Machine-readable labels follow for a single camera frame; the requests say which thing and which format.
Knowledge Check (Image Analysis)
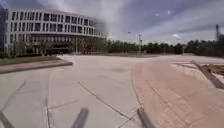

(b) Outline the tall thin tower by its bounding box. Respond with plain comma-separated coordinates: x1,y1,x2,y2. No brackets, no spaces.
215,23,221,40

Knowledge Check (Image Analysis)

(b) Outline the pale concrete slab plaza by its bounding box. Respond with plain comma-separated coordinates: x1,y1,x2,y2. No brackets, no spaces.
0,53,224,128

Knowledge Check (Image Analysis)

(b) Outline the white multi-storey building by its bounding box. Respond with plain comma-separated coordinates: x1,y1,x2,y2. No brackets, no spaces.
0,8,108,56

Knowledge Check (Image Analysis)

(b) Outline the row of trees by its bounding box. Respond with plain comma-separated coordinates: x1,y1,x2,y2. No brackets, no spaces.
105,34,224,58

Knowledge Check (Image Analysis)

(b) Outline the dark paving band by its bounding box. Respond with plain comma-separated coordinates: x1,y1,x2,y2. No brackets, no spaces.
190,60,224,90

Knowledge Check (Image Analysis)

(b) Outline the lamp pole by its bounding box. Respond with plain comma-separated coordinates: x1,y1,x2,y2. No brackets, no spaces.
137,33,143,55
127,31,132,54

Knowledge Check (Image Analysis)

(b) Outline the reddish brick paving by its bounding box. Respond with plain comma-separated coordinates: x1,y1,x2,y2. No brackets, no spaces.
131,61,224,128

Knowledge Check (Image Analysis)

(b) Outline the brown raised kerb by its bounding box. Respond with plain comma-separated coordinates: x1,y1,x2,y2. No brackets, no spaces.
0,59,74,75

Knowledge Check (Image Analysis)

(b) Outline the grass bed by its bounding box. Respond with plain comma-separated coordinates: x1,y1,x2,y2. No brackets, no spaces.
0,55,63,66

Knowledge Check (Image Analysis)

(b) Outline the robot's own part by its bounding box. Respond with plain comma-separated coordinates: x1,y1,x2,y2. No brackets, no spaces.
70,107,90,128
136,107,156,128

